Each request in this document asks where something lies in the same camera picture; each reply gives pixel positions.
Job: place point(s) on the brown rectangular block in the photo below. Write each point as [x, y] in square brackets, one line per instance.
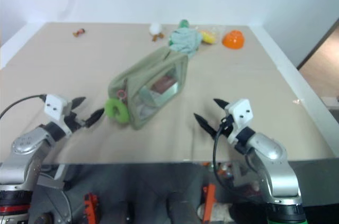
[162, 84]

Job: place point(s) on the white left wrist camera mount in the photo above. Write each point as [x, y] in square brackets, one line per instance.
[54, 105]

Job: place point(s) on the clear plastic bag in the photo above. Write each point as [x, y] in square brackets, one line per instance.
[218, 32]

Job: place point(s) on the teal crumpled cloth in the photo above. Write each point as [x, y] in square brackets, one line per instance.
[184, 40]

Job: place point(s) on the green mesh zipper pouch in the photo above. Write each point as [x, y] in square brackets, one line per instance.
[148, 67]

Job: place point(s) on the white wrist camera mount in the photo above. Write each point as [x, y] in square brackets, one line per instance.
[241, 114]
[54, 105]

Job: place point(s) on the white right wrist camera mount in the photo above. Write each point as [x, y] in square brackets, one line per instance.
[241, 114]

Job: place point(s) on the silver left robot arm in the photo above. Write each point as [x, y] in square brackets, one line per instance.
[29, 142]

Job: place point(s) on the orange plastic bowl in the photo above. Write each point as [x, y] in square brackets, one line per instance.
[233, 40]

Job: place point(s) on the yellow toy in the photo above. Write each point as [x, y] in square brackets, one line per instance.
[208, 37]

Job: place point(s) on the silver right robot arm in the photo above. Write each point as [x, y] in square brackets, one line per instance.
[272, 160]

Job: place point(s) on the orange black tool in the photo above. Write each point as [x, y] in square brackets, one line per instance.
[90, 205]

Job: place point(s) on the orange bar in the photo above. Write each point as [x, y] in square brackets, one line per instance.
[209, 202]

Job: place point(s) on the small brown red toy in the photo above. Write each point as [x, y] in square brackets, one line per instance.
[79, 32]

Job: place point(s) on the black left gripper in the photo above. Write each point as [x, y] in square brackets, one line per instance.
[75, 120]

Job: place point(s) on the white ball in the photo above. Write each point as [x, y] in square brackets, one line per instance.
[155, 28]

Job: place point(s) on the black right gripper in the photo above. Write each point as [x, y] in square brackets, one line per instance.
[227, 126]

